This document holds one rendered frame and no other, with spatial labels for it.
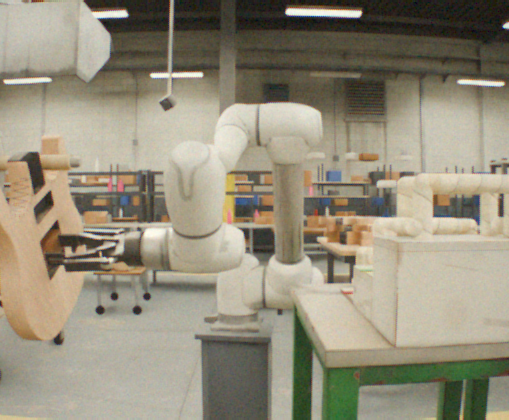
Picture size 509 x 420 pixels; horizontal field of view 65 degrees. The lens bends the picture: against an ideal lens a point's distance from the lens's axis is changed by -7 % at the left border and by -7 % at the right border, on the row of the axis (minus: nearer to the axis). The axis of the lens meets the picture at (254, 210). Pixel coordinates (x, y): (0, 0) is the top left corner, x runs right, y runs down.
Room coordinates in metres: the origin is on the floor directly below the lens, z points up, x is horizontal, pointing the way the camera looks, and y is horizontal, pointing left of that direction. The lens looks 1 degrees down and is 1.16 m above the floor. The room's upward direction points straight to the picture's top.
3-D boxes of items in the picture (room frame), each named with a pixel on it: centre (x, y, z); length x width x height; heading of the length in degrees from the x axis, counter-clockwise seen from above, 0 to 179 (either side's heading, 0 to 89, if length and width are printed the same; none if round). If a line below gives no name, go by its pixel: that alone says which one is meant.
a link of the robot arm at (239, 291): (1.61, 0.05, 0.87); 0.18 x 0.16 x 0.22; 83
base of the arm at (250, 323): (1.62, 0.08, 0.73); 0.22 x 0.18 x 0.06; 83
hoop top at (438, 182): (0.68, -0.36, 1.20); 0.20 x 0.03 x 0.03; 90
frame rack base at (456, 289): (0.73, -0.36, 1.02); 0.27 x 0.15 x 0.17; 91
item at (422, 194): (0.68, -0.28, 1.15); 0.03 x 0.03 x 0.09
